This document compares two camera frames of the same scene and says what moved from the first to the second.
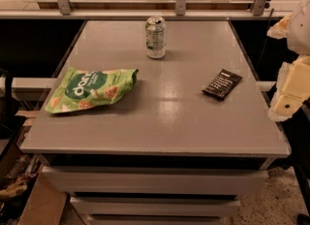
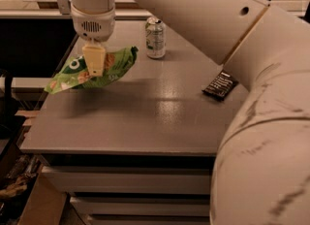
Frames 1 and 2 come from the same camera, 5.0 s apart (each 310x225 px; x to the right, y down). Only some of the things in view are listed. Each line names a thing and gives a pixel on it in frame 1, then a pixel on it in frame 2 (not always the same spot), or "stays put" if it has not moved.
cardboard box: x=46 y=203 stays put
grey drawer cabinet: x=164 y=152 stays put
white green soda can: x=155 y=35 stays put
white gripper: x=300 y=30 → x=93 y=25
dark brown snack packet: x=222 y=85 stays put
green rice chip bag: x=80 y=88 → x=73 y=74
